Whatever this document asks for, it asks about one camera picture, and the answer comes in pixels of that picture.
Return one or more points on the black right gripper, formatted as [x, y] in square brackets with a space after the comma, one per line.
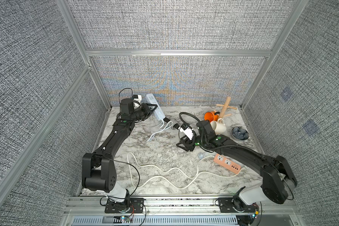
[188, 142]

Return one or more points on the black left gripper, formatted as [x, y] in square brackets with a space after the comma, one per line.
[146, 110]

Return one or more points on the pink power strip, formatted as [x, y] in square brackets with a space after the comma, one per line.
[227, 163]

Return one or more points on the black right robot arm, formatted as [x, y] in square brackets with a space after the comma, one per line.
[278, 180]

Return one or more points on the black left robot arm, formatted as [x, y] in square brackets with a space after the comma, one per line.
[98, 167]

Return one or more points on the white mug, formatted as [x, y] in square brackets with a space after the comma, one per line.
[218, 126]

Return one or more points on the orange mug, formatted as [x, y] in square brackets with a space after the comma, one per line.
[211, 116]

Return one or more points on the wooden mug tree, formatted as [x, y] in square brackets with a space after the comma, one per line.
[223, 112]

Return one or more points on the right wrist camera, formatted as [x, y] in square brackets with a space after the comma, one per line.
[188, 131]

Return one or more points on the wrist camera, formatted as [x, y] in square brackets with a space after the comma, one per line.
[188, 131]
[137, 100]

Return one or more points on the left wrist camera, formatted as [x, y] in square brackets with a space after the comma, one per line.
[137, 100]

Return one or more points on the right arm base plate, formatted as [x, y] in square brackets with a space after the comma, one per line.
[231, 205]

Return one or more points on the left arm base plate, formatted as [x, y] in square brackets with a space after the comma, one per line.
[124, 205]

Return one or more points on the aluminium front rail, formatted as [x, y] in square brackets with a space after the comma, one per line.
[179, 210]

